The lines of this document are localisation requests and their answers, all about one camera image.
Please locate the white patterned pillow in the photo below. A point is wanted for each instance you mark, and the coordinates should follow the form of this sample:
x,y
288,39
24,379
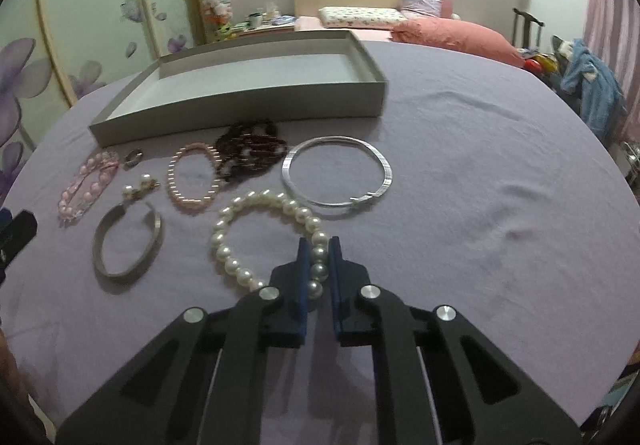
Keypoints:
x,y
346,17

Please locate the dark wooden chair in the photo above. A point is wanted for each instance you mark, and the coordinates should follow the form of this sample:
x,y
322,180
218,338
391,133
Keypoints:
x,y
527,29

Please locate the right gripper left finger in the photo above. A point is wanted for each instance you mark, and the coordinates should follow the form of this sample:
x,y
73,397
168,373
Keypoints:
x,y
200,380

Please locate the thin silver bangle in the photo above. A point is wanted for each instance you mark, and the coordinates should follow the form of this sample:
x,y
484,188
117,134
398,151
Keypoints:
x,y
353,202

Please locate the pearl earrings pair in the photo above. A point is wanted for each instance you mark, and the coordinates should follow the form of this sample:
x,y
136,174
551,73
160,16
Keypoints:
x,y
147,184

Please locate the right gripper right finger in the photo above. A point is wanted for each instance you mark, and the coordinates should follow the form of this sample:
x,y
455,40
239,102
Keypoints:
x,y
437,378

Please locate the plush toy tower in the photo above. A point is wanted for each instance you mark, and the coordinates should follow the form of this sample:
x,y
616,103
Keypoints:
x,y
217,19

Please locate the lilac floral pillow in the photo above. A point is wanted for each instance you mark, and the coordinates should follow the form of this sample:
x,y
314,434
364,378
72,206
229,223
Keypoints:
x,y
422,8

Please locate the white mug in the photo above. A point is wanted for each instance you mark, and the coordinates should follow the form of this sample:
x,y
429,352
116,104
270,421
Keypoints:
x,y
254,20

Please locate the grey cardboard tray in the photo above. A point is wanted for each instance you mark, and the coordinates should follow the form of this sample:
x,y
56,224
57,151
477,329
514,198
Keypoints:
x,y
291,76

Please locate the floral wardrobe doors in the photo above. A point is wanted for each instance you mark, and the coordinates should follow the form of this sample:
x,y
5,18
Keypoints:
x,y
55,52

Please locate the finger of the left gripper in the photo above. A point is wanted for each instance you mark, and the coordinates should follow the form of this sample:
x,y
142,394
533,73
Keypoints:
x,y
16,232

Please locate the pink curtain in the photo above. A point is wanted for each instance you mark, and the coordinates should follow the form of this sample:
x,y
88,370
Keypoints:
x,y
612,33

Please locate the blue clothing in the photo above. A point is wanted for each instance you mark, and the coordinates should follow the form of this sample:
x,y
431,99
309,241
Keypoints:
x,y
602,102

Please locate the pink bed mattress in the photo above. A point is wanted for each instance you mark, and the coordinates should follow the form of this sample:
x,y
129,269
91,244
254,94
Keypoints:
x,y
305,23

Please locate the purple tablecloth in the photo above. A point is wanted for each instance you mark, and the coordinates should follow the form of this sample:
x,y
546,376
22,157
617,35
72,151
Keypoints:
x,y
503,205

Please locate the coral folded duvet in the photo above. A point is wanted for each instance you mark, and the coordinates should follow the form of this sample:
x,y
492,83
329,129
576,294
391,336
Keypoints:
x,y
458,36

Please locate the pink bedside table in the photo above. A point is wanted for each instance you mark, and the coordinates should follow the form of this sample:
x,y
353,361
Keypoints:
x,y
275,25

